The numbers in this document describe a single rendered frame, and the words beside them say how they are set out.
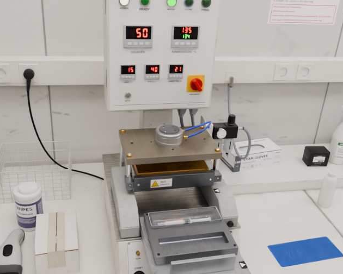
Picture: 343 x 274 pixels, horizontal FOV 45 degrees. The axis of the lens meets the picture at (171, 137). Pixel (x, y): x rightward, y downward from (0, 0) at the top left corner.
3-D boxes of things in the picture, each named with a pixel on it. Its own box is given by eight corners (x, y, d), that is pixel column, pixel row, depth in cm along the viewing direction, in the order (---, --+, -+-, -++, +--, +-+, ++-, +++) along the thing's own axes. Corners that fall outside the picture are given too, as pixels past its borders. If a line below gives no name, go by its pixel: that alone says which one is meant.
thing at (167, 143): (116, 145, 134) (116, 109, 128) (207, 141, 141) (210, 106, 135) (126, 187, 113) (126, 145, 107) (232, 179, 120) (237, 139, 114)
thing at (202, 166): (129, 155, 129) (129, 128, 125) (196, 151, 134) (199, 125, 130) (138, 186, 114) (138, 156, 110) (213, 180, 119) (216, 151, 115)
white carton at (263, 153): (219, 158, 176) (221, 143, 173) (264, 151, 185) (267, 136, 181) (232, 172, 167) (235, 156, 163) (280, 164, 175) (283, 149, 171)
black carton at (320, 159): (301, 159, 180) (305, 145, 177) (320, 159, 181) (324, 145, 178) (307, 166, 175) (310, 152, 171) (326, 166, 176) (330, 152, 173)
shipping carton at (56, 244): (38, 235, 133) (36, 212, 129) (79, 232, 136) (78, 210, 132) (33, 278, 117) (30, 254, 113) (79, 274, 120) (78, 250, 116)
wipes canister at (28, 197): (19, 216, 141) (14, 179, 135) (45, 214, 143) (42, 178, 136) (16, 232, 134) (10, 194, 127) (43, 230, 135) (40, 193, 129)
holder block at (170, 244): (144, 220, 109) (144, 212, 108) (215, 213, 113) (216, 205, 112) (155, 265, 94) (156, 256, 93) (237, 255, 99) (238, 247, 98)
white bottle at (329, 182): (331, 209, 156) (341, 176, 149) (318, 207, 156) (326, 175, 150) (329, 201, 160) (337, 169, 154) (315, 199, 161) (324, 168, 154)
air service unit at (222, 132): (198, 153, 143) (202, 113, 136) (237, 150, 146) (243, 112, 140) (202, 160, 138) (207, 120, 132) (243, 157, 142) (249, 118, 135)
